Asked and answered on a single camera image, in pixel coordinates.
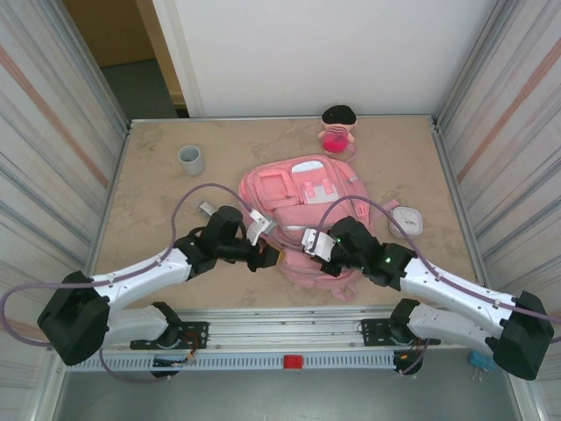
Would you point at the aluminium rail frame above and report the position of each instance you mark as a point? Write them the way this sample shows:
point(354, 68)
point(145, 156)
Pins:
point(285, 324)

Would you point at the red button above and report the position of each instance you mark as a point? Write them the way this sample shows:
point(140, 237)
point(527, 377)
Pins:
point(293, 362)

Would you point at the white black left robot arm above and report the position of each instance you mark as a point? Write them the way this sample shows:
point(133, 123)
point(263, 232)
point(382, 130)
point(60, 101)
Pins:
point(140, 272)

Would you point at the pink school backpack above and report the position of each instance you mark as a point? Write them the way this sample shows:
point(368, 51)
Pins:
point(307, 219)

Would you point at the brown wooden door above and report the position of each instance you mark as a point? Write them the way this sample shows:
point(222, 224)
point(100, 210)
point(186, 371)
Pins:
point(114, 30)

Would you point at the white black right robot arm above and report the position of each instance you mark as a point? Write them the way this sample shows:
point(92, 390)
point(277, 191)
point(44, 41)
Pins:
point(447, 285)

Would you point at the silver metal clip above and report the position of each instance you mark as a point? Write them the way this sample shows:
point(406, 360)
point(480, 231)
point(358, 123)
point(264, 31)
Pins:
point(206, 208)

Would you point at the plush doll pink striped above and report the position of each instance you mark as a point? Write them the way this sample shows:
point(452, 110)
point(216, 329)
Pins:
point(337, 127)

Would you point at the grey plastic cup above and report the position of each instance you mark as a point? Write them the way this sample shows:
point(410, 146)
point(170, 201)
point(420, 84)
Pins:
point(191, 160)

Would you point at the striped translucent side panel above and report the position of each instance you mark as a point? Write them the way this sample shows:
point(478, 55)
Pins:
point(517, 131)
point(44, 131)

